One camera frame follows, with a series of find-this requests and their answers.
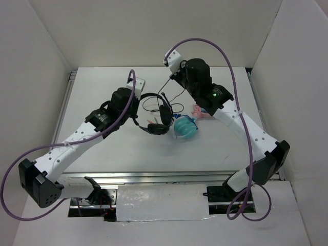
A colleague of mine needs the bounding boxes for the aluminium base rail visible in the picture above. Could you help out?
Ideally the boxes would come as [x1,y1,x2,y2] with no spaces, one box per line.
[61,171,235,187]

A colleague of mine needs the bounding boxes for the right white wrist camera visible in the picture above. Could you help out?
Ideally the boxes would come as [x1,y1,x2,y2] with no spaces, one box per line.
[162,49,182,74]

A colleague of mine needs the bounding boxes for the teal cat-ear headphones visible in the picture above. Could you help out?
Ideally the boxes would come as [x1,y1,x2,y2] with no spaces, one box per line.
[173,114,199,140]

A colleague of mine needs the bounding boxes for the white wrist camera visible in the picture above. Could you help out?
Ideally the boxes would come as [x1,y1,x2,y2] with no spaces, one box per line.
[126,77,146,100]
[162,49,182,74]

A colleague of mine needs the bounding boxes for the purple cable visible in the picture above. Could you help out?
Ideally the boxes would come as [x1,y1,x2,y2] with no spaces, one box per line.
[0,69,136,221]
[163,38,272,221]

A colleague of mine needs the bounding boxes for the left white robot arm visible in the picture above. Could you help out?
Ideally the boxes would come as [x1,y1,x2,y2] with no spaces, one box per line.
[18,88,142,208]

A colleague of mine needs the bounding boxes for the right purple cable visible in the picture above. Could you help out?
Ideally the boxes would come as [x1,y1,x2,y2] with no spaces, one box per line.
[163,38,272,221]

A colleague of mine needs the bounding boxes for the pink cat-ear headphones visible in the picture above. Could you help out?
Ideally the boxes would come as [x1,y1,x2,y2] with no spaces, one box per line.
[191,104,212,119]

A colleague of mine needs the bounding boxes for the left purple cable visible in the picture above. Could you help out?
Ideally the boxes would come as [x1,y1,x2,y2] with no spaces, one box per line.
[0,69,136,221]

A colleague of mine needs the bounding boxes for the black headset cable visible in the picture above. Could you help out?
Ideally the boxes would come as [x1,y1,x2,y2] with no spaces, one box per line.
[142,76,188,124]

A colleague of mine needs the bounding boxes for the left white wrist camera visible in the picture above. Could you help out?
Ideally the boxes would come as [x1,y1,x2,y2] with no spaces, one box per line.
[126,77,146,100]

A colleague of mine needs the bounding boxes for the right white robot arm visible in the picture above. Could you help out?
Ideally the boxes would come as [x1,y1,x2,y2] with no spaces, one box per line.
[166,58,290,201]

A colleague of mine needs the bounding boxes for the white taped cover plate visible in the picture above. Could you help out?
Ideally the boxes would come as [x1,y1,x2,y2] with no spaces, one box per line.
[116,184,210,222]

